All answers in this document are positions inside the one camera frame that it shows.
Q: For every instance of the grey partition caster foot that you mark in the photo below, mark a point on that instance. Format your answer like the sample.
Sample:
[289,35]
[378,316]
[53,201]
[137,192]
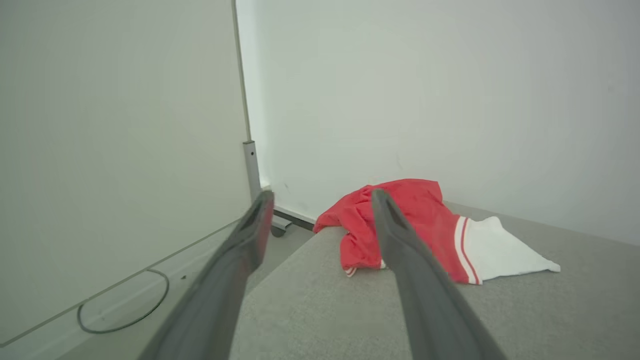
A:
[281,225]

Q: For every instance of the white partition panel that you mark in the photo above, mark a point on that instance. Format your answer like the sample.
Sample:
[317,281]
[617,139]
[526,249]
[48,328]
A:
[115,150]

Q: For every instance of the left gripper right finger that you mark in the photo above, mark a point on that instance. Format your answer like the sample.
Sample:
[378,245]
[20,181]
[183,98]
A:
[425,295]

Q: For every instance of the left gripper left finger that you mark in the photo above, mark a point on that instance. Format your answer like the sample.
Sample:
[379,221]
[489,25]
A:
[220,295]

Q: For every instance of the grey metal partition post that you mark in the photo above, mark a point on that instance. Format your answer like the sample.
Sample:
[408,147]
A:
[251,165]

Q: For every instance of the red white basketball jersey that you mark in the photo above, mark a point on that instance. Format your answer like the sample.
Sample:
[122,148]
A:
[430,220]

